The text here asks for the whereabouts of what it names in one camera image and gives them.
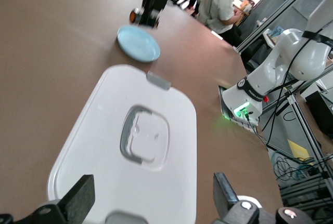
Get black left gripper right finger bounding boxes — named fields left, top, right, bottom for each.
left=213, top=172, right=313, bottom=224

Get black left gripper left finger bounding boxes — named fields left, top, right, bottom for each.
left=0, top=174, right=95, bottom=224

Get orange push button switch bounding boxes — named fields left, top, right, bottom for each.
left=129, top=7, right=144, bottom=25

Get light blue round plate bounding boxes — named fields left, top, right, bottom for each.
left=116, top=25, right=161, bottom=63

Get person in light shirt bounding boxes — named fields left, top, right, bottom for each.
left=196, top=0, right=238, bottom=48

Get yellow label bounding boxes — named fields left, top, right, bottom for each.
left=287, top=139, right=311, bottom=160

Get pink storage box white lid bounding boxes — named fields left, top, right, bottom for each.
left=46, top=64, right=198, bottom=224

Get black box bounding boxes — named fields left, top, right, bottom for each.
left=304, top=90, right=333, bottom=136

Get coiled floor cables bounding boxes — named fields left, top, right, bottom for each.
left=270, top=151, right=325, bottom=182

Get aluminium frame cage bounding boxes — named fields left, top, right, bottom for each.
left=235, top=0, right=333, bottom=209

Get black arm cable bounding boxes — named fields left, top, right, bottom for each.
left=256, top=34, right=333, bottom=152

